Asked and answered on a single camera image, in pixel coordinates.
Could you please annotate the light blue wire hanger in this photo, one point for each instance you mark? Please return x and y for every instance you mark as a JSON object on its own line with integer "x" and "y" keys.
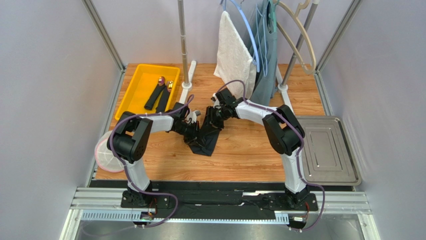
{"x": 261, "y": 29}

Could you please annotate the yellow plastic bin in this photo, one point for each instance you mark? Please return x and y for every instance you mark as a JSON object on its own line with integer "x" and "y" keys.
{"x": 143, "y": 83}

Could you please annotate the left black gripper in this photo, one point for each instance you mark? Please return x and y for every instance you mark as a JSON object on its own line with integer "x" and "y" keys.
{"x": 192, "y": 138}

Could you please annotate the beige clothes hanger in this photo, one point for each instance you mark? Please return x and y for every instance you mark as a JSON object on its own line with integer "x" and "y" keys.
{"x": 303, "y": 31}

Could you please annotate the rolled black napkin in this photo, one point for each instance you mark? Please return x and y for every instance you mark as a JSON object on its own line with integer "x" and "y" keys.
{"x": 164, "y": 98}
{"x": 160, "y": 86}

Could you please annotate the green clothes hanger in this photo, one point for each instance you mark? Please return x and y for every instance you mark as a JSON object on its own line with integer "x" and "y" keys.
{"x": 272, "y": 16}

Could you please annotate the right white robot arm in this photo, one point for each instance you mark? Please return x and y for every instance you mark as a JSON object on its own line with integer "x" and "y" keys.
{"x": 284, "y": 132}

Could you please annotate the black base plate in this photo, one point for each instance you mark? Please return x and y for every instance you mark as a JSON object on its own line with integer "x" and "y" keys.
{"x": 193, "y": 200}

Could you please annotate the rolled black napkin right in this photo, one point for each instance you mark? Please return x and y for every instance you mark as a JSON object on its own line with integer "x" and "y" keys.
{"x": 164, "y": 98}

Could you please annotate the steel tray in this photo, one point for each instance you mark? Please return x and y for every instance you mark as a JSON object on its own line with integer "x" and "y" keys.
{"x": 327, "y": 156}

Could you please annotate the left rack pole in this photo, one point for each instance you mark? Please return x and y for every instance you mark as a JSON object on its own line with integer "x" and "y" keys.
{"x": 181, "y": 15}

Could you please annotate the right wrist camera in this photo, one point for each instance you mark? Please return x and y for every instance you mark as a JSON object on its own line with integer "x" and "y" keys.
{"x": 216, "y": 102}

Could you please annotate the rack pole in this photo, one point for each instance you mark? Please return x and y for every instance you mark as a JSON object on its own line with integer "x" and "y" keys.
{"x": 181, "y": 15}
{"x": 313, "y": 5}

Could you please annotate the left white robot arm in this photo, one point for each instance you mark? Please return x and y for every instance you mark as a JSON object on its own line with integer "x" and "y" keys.
{"x": 129, "y": 140}

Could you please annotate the right rack pole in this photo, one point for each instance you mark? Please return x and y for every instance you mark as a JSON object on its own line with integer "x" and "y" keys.
{"x": 313, "y": 5}

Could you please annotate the left white rack foot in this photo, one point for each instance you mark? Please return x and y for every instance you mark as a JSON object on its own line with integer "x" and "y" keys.
{"x": 187, "y": 85}

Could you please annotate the white mesh bag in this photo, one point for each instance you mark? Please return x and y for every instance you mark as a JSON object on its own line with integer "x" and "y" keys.
{"x": 105, "y": 158}

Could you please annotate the blue clothes hanger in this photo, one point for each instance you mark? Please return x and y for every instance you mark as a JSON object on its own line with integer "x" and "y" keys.
{"x": 241, "y": 12}

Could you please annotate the teal grey shirt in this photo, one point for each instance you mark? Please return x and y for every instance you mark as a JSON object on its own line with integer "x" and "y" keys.
{"x": 265, "y": 86}

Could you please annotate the black paper napkin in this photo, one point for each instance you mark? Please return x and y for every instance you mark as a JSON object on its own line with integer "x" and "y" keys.
{"x": 206, "y": 141}

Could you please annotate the white towel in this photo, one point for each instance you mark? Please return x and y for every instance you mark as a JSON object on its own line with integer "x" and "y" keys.
{"x": 234, "y": 61}

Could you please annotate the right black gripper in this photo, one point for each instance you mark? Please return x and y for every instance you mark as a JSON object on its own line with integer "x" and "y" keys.
{"x": 215, "y": 116}

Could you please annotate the rolled black napkin left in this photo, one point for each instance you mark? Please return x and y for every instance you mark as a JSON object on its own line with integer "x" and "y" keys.
{"x": 160, "y": 86}

